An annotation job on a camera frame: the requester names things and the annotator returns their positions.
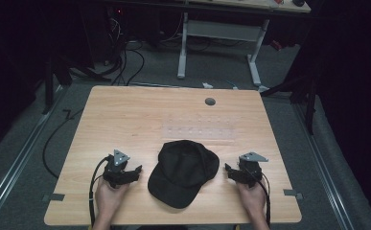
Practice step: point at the small white floor object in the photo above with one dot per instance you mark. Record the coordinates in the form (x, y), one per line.
(207, 85)

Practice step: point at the black baseball cap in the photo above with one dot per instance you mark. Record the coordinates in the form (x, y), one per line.
(183, 174)

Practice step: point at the person's left hand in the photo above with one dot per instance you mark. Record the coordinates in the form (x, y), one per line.
(109, 198)

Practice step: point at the red object under desk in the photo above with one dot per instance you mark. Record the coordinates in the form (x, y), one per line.
(276, 45)

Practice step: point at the dark round table grommet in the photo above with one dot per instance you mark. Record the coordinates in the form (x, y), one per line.
(210, 101)

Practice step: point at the clear plastic sheet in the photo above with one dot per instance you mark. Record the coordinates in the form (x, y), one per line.
(199, 129)

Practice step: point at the metal floor rail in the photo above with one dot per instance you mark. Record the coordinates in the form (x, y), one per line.
(327, 172)
(17, 163)

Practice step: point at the white-framed wooden desk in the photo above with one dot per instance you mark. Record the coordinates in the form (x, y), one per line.
(221, 31)

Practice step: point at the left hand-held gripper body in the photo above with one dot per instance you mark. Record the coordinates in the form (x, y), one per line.
(114, 171)

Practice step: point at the grey tape piece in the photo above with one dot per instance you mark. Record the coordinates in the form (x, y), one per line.
(291, 193)
(54, 197)

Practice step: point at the person's right hand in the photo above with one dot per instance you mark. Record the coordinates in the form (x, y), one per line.
(252, 199)

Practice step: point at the black metal stand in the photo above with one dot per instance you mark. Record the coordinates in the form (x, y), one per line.
(309, 105)
(49, 83)

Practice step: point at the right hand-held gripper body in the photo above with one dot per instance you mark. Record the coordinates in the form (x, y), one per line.
(250, 172)

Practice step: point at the black computer mouse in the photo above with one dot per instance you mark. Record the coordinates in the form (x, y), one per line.
(298, 2)

